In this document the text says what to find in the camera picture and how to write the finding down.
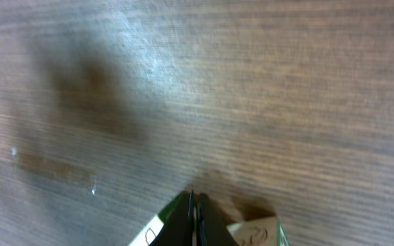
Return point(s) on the white O block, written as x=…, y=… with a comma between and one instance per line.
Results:
x=266, y=231

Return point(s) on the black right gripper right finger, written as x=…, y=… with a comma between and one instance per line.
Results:
x=210, y=228

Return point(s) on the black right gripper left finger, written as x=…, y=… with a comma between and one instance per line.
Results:
x=178, y=222

